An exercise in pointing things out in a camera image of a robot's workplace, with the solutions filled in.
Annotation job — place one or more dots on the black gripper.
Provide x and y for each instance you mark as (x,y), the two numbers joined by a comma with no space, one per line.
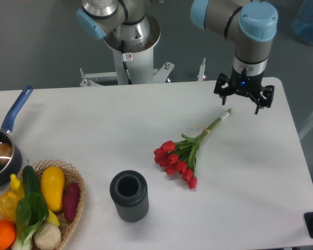
(245,85)

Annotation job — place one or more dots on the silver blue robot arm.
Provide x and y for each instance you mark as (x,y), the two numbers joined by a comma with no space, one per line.
(251,26)

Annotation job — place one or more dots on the blue transparent container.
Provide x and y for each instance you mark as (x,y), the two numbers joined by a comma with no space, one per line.
(303,23)

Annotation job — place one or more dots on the red tulip bouquet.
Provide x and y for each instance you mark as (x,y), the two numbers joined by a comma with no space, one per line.
(181,157)

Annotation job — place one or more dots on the dark grey ribbed vase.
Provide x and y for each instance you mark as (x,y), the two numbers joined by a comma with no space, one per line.
(129,192)

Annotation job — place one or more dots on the wicker basket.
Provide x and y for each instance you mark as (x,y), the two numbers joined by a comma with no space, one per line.
(71,175)

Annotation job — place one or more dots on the purple sweet potato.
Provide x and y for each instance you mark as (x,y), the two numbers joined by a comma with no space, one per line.
(71,200)

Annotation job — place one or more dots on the yellow squash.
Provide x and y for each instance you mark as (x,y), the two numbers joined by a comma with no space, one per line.
(52,188)

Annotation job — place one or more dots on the green cucumber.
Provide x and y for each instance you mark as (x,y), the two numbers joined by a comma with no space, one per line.
(30,180)

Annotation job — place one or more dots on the green bok choy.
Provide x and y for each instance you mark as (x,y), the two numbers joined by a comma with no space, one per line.
(31,213)

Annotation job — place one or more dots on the beige garlic bulb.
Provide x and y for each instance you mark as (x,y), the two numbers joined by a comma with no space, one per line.
(47,237)

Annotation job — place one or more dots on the small yellow gourd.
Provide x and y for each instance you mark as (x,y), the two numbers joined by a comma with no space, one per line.
(16,186)

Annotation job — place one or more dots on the brown food in saucepan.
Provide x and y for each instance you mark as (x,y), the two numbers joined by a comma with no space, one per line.
(6,151)

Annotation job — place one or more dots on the yellow bell pepper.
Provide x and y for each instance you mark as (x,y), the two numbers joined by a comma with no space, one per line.
(8,205)

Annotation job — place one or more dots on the orange fruit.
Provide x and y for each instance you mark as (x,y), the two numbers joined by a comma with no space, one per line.
(7,233)

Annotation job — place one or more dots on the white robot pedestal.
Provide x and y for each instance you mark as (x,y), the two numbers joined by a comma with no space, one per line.
(133,53)

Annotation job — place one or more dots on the blue handled saucepan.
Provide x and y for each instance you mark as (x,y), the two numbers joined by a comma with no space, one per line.
(15,163)

